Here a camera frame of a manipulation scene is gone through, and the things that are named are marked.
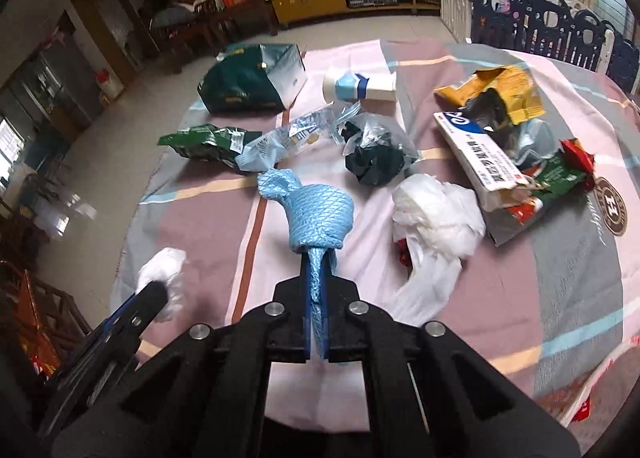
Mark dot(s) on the silver foil pack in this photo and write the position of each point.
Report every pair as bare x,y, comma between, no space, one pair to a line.
537,141

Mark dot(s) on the small red wrapper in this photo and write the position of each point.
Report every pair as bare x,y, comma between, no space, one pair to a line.
406,255

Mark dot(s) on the crumpled dark plastic bag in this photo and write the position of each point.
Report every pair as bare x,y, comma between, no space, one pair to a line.
375,158

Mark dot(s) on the white blue medicine box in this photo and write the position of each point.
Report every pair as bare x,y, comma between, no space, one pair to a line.
490,163

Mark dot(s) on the white blue paper cup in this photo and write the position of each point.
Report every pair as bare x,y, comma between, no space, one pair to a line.
380,88

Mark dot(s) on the grey chair cushion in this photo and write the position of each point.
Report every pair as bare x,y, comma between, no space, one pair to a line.
172,17

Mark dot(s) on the white tissue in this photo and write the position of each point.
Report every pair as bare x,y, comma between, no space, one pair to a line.
167,263

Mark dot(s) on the clear blue printed wrapper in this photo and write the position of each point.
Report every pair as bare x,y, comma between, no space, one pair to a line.
290,138

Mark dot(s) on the red green snack wrapper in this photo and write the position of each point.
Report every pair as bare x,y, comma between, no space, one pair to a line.
555,173

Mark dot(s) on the stack of plastic stools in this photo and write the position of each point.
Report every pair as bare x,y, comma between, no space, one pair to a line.
550,28

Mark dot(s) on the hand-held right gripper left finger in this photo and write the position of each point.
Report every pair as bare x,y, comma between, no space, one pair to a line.
303,303

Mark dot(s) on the white plastic bag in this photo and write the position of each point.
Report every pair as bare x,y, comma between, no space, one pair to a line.
440,218

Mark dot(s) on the large dark green bag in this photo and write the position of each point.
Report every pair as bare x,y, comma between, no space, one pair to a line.
240,83

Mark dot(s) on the white red printed packaging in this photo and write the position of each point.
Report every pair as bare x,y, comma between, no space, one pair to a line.
590,398

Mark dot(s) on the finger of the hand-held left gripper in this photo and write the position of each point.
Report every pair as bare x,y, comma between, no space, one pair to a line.
150,298

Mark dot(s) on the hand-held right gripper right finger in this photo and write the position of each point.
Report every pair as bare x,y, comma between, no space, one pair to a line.
325,333

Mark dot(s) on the yellow snack bag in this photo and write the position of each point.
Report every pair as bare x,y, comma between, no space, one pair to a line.
520,98

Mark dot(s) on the plaid tablecloth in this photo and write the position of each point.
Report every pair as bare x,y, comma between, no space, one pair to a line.
200,228

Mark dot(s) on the blue cloth wipe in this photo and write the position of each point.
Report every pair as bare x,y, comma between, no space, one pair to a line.
320,213

